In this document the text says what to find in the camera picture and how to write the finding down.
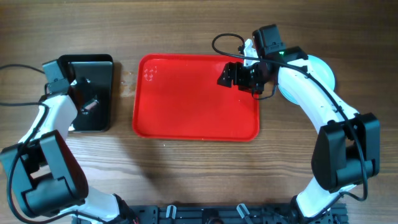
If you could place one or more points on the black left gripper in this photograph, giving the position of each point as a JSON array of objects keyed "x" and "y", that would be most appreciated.
[{"x": 84, "y": 94}]

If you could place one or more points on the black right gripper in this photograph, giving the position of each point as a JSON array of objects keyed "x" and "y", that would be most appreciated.
[{"x": 236, "y": 75}]

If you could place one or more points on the green pink scrub sponge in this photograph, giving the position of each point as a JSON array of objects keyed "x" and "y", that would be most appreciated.
[{"x": 90, "y": 105}]

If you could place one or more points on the white plate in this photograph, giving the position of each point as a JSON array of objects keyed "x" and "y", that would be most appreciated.
[{"x": 324, "y": 72}]

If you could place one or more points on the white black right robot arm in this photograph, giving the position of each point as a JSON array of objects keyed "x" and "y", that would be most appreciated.
[{"x": 347, "y": 149}]

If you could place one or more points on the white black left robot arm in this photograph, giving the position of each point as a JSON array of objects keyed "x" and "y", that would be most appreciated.
[{"x": 43, "y": 177}]

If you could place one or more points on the black rectangular water tray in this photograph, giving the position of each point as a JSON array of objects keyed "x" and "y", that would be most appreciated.
[{"x": 99, "y": 69}]

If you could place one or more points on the red plastic tray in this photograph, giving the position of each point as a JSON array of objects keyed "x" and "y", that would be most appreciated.
[{"x": 177, "y": 97}]

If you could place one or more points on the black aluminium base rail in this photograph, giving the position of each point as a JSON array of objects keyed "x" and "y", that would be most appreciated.
[{"x": 265, "y": 214}]

